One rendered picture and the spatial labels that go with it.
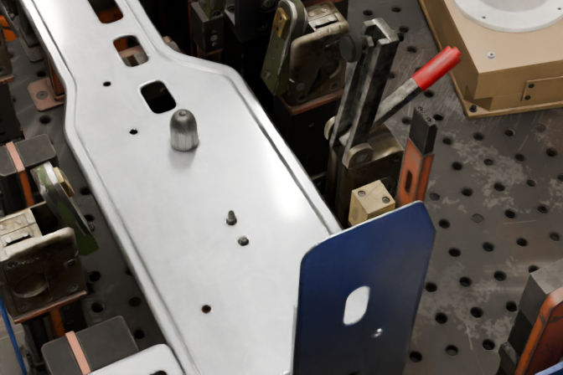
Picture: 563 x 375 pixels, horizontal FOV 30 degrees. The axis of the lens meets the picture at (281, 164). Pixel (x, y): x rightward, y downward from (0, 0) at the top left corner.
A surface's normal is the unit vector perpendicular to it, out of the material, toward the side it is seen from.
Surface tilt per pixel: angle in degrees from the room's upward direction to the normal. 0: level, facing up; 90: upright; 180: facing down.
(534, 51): 5
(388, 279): 90
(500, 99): 90
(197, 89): 0
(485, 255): 0
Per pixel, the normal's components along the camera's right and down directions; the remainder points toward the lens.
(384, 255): 0.45, 0.70
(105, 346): 0.03, -0.63
